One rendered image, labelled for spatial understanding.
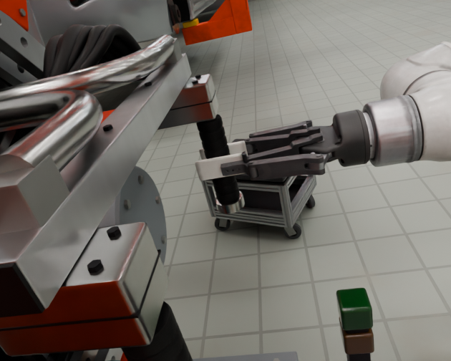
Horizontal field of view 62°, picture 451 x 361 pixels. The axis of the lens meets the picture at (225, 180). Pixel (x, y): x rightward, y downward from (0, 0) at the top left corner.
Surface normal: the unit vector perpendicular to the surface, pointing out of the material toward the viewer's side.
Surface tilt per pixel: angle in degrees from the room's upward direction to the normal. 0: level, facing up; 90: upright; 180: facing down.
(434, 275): 0
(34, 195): 90
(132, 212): 90
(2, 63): 90
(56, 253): 90
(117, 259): 0
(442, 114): 54
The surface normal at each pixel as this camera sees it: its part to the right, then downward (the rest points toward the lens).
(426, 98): -0.41, -0.57
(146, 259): 0.97, -0.15
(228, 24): -0.07, 0.50
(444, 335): -0.22, -0.85
